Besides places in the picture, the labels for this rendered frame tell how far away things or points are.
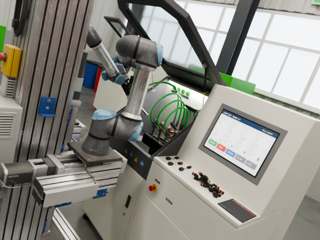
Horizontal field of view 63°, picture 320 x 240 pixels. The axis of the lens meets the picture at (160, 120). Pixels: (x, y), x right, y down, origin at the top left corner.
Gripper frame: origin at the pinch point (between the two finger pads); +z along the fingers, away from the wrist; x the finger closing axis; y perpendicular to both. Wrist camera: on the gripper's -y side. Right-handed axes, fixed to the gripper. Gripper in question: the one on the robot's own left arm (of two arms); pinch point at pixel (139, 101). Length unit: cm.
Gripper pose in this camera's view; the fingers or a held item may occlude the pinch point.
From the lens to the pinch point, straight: 212.2
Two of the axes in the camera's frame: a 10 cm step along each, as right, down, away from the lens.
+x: 1.3, 0.6, -9.9
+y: -8.8, 4.7, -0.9
